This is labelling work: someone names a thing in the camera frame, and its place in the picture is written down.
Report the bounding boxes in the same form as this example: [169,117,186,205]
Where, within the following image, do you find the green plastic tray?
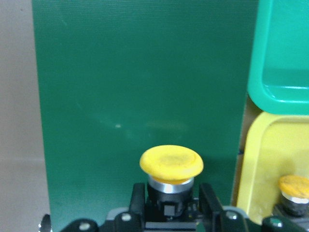
[248,0,309,115]

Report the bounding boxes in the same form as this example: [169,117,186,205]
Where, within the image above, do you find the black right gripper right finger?
[199,183,223,221]

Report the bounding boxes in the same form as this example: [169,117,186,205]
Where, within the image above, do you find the yellow plastic tray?
[237,112,309,224]

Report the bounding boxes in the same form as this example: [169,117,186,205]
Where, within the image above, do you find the yellow push button switch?
[272,174,309,218]
[139,145,204,221]

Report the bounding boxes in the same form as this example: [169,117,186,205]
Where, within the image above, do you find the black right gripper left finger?
[129,183,145,220]

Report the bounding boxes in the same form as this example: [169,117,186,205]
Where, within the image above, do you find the green conveyor belt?
[32,0,258,232]

